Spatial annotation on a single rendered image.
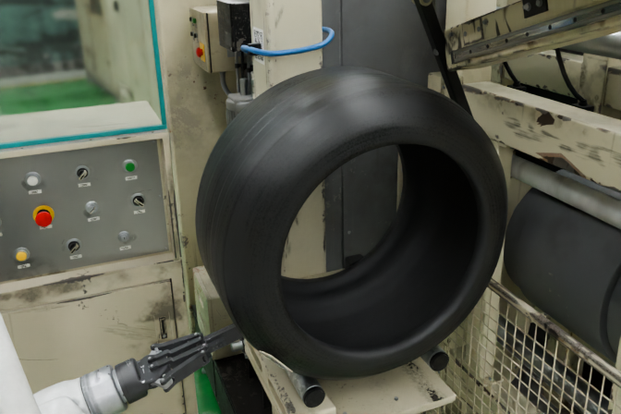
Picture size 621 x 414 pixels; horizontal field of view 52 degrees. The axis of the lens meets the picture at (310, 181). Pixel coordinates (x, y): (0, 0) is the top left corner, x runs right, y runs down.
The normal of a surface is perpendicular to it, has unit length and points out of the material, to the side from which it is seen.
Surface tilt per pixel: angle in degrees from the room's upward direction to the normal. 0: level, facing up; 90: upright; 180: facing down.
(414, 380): 0
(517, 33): 90
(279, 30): 90
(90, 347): 90
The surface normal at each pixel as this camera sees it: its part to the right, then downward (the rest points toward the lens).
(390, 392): -0.03, -0.94
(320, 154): 0.27, 0.18
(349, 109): 0.08, -0.43
